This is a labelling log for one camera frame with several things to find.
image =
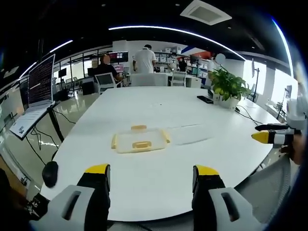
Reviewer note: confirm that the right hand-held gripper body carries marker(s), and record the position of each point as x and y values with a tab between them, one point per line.
295	113

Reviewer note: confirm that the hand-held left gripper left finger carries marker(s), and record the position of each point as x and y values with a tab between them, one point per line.
72	204

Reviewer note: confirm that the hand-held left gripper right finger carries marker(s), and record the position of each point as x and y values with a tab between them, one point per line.
228	207

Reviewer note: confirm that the person's right hand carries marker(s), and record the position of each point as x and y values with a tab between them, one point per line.
299	149

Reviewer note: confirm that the black computer mouse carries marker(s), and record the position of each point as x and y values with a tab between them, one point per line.
50	173

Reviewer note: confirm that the grey mesh office chair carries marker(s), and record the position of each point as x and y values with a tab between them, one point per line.
267	190

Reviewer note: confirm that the monitor on pole stand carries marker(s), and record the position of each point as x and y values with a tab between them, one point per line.
255	72

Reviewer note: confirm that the green potted plant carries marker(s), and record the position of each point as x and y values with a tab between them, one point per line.
227	84

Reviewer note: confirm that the small white box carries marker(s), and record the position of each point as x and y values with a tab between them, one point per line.
214	96

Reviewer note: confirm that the black smartphone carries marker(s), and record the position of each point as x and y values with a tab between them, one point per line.
205	99

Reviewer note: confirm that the clear plastic sheet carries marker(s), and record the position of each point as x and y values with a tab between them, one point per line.
192	134

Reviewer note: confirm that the laptop stand with tripod legs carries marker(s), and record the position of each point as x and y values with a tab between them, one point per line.
31	120

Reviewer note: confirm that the clear container with yellow clasps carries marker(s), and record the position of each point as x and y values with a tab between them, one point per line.
140	139

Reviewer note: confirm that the white office chair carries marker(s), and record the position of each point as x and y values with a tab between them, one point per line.
179	79
149	80
106	81

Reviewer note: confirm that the open laptop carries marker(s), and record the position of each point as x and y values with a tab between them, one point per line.
39	81

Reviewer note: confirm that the ceiling air vent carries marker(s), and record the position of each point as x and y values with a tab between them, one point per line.
205	11

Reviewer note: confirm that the wall monitor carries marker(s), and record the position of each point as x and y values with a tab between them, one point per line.
119	57

